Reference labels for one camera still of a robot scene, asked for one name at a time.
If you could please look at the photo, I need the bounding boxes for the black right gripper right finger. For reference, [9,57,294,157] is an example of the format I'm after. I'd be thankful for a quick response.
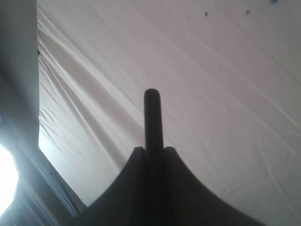
[164,147,261,226]

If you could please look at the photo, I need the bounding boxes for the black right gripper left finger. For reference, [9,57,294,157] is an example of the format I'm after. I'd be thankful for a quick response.
[75,147,146,226]

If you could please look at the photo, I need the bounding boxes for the black paintbrush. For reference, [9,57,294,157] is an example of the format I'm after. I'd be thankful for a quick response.
[144,89,164,226]

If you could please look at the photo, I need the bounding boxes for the white backdrop cloth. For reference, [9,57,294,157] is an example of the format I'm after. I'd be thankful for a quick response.
[37,0,301,217]

